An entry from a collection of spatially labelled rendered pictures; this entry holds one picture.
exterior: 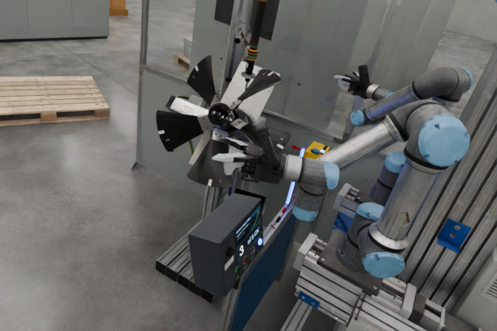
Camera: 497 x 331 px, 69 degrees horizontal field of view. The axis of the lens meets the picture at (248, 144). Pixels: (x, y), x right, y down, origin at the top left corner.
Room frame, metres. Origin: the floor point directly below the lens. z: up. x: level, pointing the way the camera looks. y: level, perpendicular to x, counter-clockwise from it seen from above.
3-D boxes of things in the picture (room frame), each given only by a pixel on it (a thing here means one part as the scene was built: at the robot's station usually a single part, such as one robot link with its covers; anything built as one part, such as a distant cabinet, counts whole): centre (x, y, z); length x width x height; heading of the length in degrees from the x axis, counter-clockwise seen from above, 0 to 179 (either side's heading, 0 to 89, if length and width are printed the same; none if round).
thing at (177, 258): (1.88, 0.11, 0.04); 0.62 x 0.45 x 0.08; 158
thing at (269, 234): (1.41, -0.23, 0.82); 0.90 x 0.04 x 0.08; 158
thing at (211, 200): (1.79, 0.15, 0.46); 0.09 x 0.05 x 0.91; 68
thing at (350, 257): (1.02, -0.47, 1.09); 0.15 x 0.15 x 0.10
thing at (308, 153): (1.77, -0.38, 1.02); 0.16 x 0.10 x 0.11; 158
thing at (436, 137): (0.88, -0.47, 1.41); 0.15 x 0.12 x 0.55; 0
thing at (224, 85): (2.34, 0.22, 0.90); 0.08 x 0.06 x 1.80; 103
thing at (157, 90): (2.30, -0.21, 0.50); 2.59 x 0.03 x 0.91; 68
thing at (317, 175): (0.88, -0.21, 1.43); 0.11 x 0.08 x 0.09; 90
